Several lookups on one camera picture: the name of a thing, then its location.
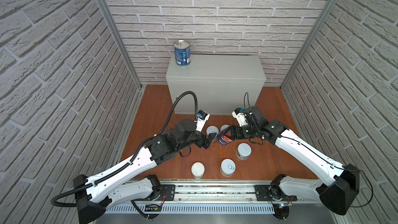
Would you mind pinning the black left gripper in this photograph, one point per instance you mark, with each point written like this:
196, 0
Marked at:
207, 139

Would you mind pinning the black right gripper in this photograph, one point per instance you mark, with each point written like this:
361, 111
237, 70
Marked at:
238, 136

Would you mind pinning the dark tomato label can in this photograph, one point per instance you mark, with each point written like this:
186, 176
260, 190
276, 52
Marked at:
225, 137

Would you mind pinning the blue label tin can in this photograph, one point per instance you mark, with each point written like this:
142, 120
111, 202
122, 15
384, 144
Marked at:
182, 52

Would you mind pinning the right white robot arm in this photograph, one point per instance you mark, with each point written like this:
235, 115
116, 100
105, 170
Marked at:
336, 186

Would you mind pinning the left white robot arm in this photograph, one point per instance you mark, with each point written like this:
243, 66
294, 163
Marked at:
161, 150

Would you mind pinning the grey label pull-tab can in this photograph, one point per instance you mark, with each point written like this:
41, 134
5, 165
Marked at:
212, 129

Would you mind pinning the pink label pull-tab can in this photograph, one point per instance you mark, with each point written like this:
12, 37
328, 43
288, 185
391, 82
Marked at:
223, 127

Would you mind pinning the plain lid silver can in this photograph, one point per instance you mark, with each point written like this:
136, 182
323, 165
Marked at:
243, 151

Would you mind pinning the white lid small can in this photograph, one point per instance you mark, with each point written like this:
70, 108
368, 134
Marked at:
197, 170

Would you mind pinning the yellow label pull-tab can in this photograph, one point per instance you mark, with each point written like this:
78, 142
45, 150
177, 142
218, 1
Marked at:
227, 167

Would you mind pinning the grey metal cabinet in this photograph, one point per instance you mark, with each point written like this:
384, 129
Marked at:
221, 83

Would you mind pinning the perforated white vent strip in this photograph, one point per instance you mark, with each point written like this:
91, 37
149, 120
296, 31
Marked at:
209, 208

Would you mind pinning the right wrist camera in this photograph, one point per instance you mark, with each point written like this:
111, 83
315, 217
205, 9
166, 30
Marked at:
239, 115

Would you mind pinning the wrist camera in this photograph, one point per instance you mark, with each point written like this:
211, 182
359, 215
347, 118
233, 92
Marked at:
201, 118
239, 115

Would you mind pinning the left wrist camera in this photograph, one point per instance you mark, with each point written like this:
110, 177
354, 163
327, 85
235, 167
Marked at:
201, 118

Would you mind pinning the front aluminium mounting rail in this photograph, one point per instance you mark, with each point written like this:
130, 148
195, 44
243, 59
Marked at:
214, 191

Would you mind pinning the left floor aluminium rail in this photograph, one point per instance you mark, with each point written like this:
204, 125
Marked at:
127, 130

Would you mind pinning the right aluminium corner post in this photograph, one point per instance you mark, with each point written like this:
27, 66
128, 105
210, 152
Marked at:
329, 6

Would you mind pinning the aluminium corner post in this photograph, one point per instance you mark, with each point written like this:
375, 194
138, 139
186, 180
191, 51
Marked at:
107, 15
329, 6

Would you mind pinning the left aluminium corner post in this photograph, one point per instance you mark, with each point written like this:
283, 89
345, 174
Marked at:
107, 15

